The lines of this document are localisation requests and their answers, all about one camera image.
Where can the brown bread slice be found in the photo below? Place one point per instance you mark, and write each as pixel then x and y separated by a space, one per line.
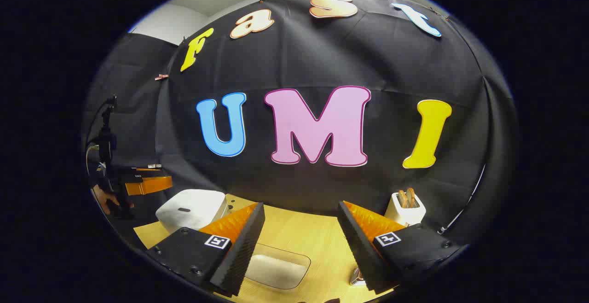
pixel 402 199
pixel 411 197

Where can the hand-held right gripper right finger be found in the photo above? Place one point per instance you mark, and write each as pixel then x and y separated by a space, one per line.
pixel 361 247

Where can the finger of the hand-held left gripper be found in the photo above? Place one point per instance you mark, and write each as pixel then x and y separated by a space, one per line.
pixel 152 167
pixel 149 185

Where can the white toaster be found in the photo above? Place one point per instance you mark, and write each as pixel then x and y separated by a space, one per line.
pixel 395 213

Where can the white rice cooker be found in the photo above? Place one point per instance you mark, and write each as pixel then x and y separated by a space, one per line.
pixel 188 206

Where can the black backdrop cloth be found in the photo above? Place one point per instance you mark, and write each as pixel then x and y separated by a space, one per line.
pixel 322 54

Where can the thin white pole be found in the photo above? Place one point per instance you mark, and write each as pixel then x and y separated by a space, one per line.
pixel 441 230

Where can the pink cloth clip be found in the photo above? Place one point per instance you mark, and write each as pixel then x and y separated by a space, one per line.
pixel 161 77

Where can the clear plastic rice container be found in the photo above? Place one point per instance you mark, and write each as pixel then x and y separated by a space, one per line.
pixel 294 252

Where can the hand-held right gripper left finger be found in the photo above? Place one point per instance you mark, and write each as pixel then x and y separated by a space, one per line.
pixel 244 247

